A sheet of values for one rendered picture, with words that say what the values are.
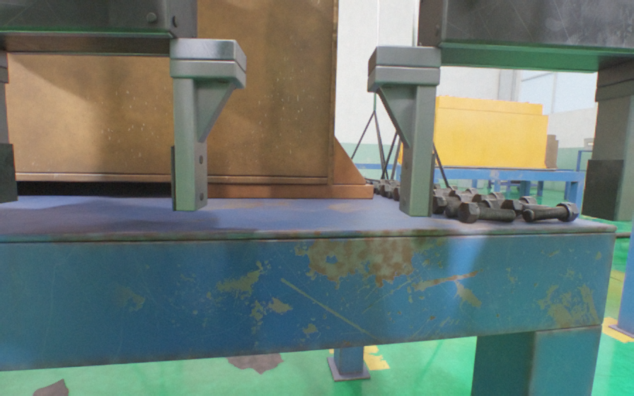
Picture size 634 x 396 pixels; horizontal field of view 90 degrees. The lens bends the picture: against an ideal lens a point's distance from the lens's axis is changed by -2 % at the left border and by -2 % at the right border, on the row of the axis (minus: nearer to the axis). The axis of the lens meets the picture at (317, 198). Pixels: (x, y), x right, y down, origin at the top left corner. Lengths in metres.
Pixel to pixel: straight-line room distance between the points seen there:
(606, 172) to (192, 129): 0.27
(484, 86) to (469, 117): 8.80
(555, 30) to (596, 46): 0.03
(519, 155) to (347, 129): 6.72
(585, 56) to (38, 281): 0.39
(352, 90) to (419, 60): 10.08
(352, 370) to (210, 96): 1.05
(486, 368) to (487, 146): 3.46
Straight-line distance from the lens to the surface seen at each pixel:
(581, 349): 0.43
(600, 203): 0.29
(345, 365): 1.16
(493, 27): 0.23
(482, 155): 3.79
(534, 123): 4.22
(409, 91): 0.22
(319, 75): 0.45
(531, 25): 0.24
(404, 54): 0.21
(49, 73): 0.50
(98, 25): 0.23
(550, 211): 0.38
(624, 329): 1.94
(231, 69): 0.21
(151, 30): 0.22
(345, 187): 0.45
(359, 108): 10.29
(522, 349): 0.40
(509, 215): 0.35
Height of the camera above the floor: 0.69
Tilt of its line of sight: 7 degrees down
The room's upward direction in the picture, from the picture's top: 2 degrees clockwise
